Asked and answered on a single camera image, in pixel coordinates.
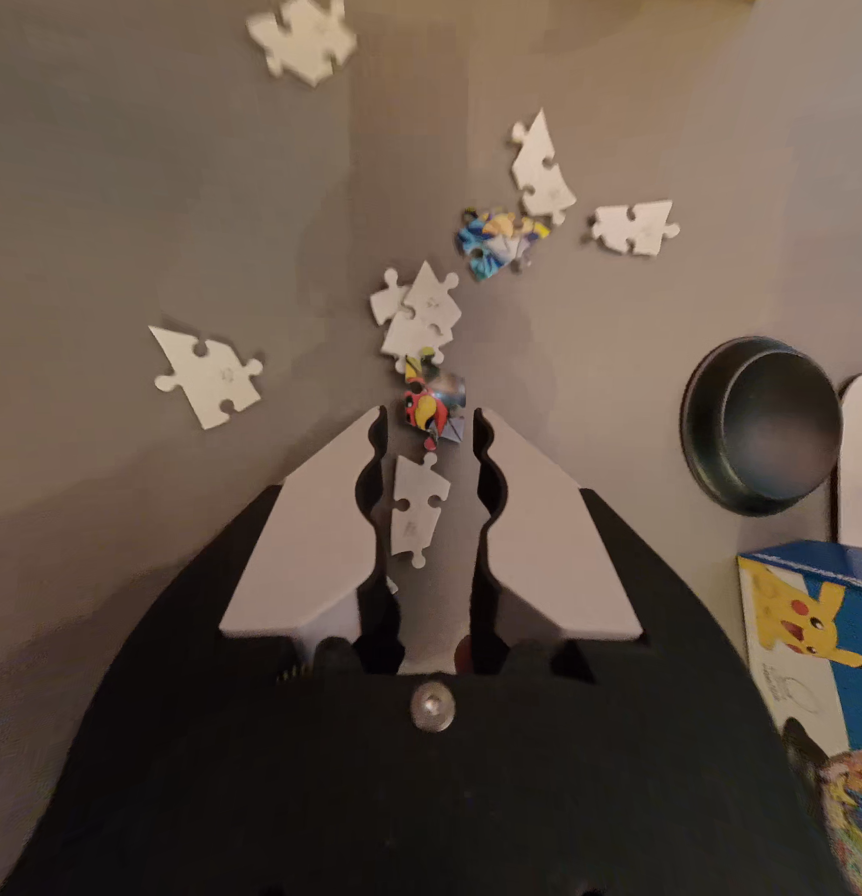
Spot printed puzzle box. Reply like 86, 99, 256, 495
737, 540, 862, 896

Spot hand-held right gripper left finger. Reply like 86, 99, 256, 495
220, 405, 406, 676

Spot white document stand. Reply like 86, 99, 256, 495
838, 371, 862, 550

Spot black round ball stand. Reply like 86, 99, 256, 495
679, 336, 843, 518

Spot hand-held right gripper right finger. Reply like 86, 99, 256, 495
455, 407, 645, 676

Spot puzzle pieces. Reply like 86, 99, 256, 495
148, 0, 680, 569

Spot colourful puzzle piece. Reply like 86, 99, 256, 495
403, 346, 467, 452
455, 206, 551, 281

